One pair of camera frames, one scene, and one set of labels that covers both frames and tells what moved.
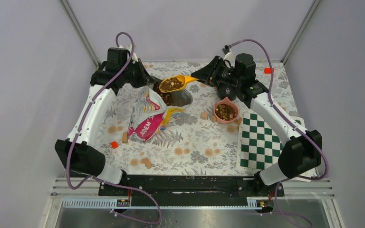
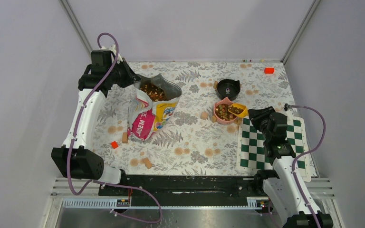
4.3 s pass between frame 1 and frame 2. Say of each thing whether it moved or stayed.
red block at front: stayed
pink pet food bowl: stayed
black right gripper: moved
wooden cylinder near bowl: stayed
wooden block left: stayed
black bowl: stayed
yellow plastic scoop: moved
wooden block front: stayed
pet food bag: moved
